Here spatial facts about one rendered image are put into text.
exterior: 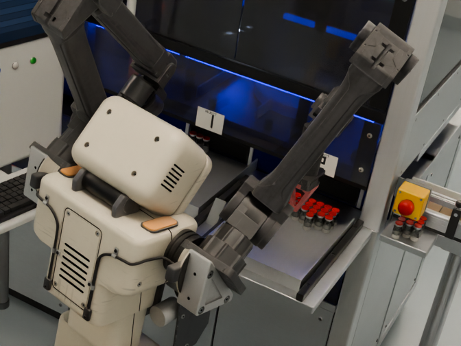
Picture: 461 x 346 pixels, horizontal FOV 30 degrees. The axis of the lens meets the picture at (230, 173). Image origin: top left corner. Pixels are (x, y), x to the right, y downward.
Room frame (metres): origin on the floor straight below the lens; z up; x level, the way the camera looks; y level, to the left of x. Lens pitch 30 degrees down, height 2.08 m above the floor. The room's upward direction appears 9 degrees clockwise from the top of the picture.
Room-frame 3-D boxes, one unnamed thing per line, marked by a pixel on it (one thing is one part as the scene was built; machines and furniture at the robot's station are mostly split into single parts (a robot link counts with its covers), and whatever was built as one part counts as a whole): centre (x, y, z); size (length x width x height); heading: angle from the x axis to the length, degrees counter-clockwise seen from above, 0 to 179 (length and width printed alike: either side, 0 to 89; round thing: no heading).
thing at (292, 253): (1.82, -0.15, 0.90); 0.34 x 0.26 x 0.04; 156
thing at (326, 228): (1.92, -0.20, 0.90); 0.18 x 0.02 x 0.05; 66
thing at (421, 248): (1.96, -0.50, 0.87); 0.14 x 0.13 x 0.02; 156
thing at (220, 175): (2.06, 0.12, 0.90); 0.34 x 0.26 x 0.04; 156
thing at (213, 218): (1.81, 0.04, 0.91); 0.14 x 0.03 x 0.06; 156
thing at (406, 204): (1.89, -0.45, 0.99); 0.04 x 0.04 x 0.04; 66
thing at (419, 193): (1.93, -0.47, 1.00); 0.08 x 0.07 x 0.07; 156
